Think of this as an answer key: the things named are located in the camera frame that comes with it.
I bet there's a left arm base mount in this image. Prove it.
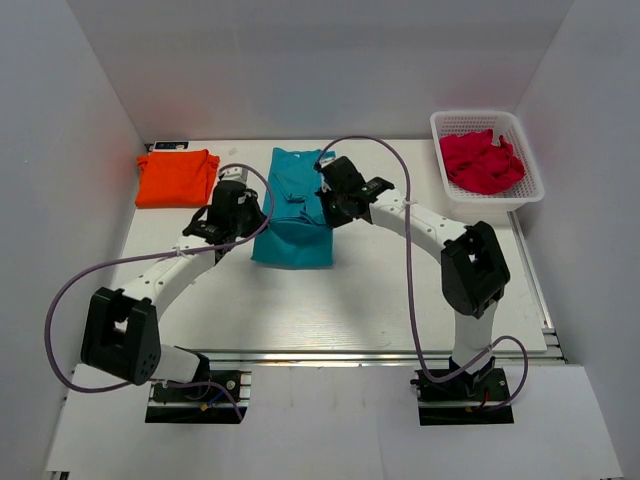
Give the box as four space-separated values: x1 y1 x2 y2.
145 369 251 425

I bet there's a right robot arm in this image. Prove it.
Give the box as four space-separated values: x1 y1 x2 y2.
315 156 510 399

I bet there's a pink crumpled t-shirt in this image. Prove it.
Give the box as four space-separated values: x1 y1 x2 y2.
439 129 526 195

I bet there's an aluminium front rail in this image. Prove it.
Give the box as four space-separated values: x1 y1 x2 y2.
204 328 567 366

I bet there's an orange folded t-shirt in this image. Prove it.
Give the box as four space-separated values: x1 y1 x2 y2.
135 149 220 209

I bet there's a blue label sticker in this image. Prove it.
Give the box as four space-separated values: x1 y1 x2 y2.
153 141 189 150

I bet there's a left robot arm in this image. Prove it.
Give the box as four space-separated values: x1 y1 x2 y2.
80 179 266 399

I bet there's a teal t-shirt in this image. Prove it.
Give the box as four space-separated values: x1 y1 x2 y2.
251 147 333 269

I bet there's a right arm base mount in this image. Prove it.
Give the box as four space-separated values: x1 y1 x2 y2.
410 368 514 426

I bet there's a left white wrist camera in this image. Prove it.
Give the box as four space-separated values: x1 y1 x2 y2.
218 166 249 187

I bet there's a white plastic basket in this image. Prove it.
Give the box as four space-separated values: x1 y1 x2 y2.
430 110 544 214

